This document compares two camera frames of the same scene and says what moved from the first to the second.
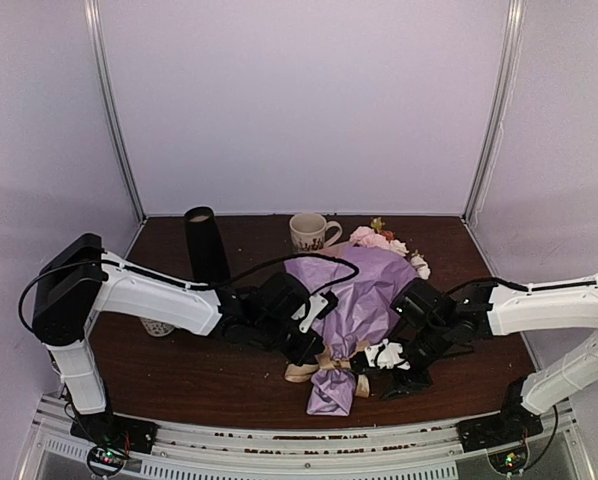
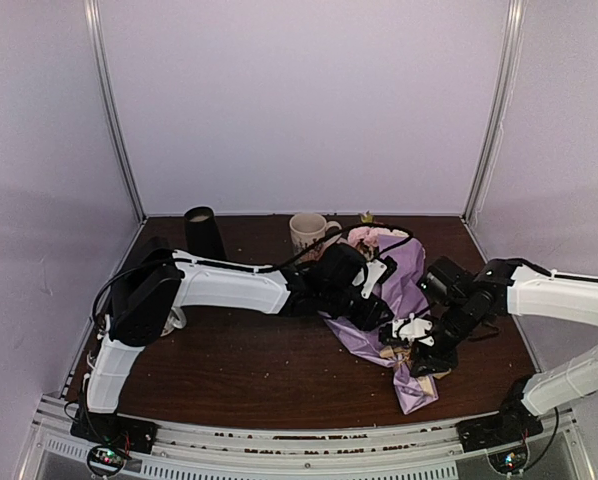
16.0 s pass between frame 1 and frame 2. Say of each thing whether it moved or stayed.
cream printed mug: stayed
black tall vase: stayed
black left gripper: moved
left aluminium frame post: stayed
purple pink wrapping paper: moved
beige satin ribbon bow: moved
